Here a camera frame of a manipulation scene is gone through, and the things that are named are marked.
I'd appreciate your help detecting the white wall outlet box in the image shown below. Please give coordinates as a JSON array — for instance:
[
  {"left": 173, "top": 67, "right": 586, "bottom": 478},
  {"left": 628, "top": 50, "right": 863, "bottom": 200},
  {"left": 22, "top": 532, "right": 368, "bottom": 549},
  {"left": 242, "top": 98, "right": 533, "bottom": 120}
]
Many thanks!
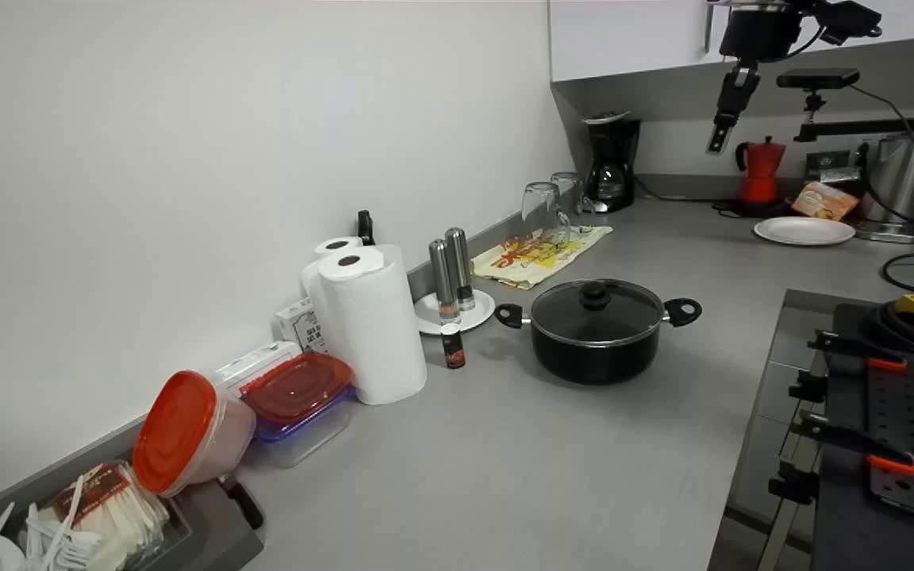
[{"left": 274, "top": 294, "right": 325, "bottom": 352}]

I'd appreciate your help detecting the grey tray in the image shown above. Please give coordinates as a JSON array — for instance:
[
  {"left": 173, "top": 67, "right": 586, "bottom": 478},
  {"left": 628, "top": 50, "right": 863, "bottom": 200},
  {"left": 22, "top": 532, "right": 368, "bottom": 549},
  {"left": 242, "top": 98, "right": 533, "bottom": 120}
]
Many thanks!
[{"left": 0, "top": 463, "right": 269, "bottom": 571}]

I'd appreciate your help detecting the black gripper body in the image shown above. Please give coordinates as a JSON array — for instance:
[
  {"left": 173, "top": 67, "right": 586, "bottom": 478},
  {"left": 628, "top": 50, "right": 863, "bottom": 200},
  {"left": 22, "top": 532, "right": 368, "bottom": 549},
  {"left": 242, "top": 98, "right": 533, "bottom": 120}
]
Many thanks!
[{"left": 718, "top": 4, "right": 805, "bottom": 62}]

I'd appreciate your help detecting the white saucer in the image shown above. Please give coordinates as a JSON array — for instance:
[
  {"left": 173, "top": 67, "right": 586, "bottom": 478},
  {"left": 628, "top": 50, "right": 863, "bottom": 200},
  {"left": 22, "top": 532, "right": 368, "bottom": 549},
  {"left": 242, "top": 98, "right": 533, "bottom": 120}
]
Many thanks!
[{"left": 412, "top": 284, "right": 501, "bottom": 338}]

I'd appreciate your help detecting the round container orange lid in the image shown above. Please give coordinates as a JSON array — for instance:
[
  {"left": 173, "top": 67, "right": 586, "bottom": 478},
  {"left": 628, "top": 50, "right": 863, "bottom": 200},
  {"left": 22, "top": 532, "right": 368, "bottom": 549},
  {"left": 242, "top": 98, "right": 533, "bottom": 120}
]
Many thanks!
[{"left": 129, "top": 368, "right": 260, "bottom": 500}]

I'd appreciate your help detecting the red moka pot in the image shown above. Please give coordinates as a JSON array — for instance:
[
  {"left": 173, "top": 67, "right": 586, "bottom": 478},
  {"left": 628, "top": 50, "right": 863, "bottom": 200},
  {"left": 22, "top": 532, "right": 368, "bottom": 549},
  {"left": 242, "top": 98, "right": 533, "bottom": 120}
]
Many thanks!
[{"left": 734, "top": 133, "right": 789, "bottom": 209}]

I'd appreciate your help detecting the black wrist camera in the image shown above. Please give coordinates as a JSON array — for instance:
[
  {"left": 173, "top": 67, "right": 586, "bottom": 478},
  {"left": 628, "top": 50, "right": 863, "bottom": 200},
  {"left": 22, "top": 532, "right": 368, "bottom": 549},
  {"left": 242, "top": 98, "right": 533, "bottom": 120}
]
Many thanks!
[{"left": 795, "top": 0, "right": 885, "bottom": 49}]

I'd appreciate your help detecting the bag of plastic cutlery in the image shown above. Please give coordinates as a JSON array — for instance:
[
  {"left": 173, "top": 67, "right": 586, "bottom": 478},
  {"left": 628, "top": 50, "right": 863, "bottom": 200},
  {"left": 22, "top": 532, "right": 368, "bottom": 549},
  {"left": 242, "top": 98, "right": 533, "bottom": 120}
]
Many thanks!
[{"left": 18, "top": 460, "right": 182, "bottom": 571}]

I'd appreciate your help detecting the small brown bottle red label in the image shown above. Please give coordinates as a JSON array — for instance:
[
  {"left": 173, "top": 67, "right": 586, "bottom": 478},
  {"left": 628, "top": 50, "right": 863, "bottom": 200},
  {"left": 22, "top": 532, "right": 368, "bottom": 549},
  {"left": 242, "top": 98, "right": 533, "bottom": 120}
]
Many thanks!
[{"left": 438, "top": 331, "right": 470, "bottom": 373}]

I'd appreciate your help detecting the stainless steel kettle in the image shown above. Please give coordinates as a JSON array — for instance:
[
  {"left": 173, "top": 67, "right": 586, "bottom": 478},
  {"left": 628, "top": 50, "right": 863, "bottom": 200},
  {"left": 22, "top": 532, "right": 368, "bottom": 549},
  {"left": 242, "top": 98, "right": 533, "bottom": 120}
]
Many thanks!
[{"left": 858, "top": 133, "right": 914, "bottom": 243}]

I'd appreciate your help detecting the rectangular container red lid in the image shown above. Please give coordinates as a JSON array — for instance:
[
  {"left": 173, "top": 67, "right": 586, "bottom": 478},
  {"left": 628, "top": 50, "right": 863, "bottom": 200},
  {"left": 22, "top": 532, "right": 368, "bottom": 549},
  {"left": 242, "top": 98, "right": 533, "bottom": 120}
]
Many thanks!
[{"left": 234, "top": 348, "right": 361, "bottom": 470}]

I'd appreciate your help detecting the glass pot lid black knob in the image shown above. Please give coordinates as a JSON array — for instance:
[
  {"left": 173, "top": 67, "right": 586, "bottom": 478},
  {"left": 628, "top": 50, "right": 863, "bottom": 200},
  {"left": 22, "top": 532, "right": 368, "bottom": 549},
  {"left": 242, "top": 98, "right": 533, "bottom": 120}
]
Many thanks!
[{"left": 528, "top": 276, "right": 668, "bottom": 348}]

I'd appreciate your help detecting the black coffee maker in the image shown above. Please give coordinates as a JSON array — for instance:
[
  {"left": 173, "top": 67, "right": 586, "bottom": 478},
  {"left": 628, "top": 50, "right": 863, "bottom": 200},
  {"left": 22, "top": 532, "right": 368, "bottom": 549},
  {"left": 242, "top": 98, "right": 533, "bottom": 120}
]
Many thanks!
[{"left": 576, "top": 109, "right": 648, "bottom": 218}]

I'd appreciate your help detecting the white paper towel roll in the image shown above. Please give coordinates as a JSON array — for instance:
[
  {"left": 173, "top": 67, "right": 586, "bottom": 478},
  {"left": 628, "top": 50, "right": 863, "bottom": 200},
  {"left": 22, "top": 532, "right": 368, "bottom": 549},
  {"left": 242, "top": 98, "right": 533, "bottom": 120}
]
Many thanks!
[
  {"left": 298, "top": 236, "right": 368, "bottom": 311},
  {"left": 312, "top": 243, "right": 430, "bottom": 409}
]

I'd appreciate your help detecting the white plate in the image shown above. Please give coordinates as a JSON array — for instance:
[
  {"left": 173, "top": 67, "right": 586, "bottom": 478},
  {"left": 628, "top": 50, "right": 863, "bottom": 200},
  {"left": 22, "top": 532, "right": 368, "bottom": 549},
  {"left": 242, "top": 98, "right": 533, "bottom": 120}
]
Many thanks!
[{"left": 748, "top": 213, "right": 861, "bottom": 252}]

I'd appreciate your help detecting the printed yellow red dish towel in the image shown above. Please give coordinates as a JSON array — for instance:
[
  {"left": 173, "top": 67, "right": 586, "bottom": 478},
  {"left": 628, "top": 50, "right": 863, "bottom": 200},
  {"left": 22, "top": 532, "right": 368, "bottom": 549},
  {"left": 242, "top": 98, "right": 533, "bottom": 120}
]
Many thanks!
[{"left": 470, "top": 222, "right": 615, "bottom": 294}]

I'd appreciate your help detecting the steel pepper grinder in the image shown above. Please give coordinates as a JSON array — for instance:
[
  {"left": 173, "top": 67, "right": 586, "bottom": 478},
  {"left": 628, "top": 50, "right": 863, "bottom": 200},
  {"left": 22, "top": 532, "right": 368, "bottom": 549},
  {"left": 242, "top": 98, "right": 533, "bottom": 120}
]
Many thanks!
[
  {"left": 425, "top": 238, "right": 456, "bottom": 318},
  {"left": 444, "top": 224, "right": 480, "bottom": 311}
]

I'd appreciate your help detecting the upturned drinking glass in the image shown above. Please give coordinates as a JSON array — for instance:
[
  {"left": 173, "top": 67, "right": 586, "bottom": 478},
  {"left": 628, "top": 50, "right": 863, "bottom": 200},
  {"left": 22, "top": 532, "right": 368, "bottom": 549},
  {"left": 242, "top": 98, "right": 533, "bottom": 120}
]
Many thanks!
[
  {"left": 552, "top": 167, "right": 586, "bottom": 216},
  {"left": 517, "top": 176, "right": 565, "bottom": 228}
]

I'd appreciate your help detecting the orange white packet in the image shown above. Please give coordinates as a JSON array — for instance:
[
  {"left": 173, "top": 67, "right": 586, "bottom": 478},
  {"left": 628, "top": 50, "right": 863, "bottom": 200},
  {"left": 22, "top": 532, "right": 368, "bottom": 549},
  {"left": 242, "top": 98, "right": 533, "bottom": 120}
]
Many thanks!
[{"left": 787, "top": 176, "right": 863, "bottom": 224}]

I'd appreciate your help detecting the black cooking pot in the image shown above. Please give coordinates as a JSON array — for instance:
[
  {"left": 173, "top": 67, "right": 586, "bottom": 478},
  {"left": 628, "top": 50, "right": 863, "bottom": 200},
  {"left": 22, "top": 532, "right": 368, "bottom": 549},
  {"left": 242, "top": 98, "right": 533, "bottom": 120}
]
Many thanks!
[{"left": 492, "top": 276, "right": 705, "bottom": 386}]

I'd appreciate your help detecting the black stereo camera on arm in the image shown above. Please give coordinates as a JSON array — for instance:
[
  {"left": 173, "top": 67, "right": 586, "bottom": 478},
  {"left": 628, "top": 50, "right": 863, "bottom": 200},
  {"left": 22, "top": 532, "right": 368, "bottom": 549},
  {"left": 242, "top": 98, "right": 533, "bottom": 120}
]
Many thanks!
[{"left": 775, "top": 67, "right": 914, "bottom": 146}]

